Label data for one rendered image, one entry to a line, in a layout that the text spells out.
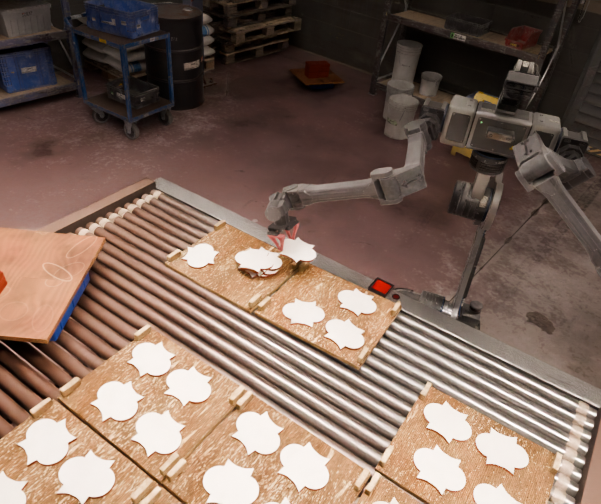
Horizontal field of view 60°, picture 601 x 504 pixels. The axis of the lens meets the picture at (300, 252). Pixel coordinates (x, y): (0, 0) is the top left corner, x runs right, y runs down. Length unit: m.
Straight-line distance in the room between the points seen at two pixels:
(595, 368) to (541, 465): 1.89
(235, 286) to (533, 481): 1.11
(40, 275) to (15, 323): 0.22
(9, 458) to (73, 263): 0.66
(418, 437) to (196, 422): 0.63
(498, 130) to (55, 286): 1.60
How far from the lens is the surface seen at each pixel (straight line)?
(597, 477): 1.73
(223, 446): 1.50
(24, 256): 2.00
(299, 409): 1.59
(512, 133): 2.03
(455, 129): 2.07
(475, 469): 1.59
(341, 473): 1.48
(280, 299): 1.87
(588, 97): 6.11
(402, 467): 1.53
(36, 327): 1.72
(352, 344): 1.74
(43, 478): 1.53
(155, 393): 1.61
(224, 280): 1.93
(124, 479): 1.48
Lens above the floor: 2.21
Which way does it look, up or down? 38 degrees down
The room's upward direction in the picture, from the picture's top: 6 degrees clockwise
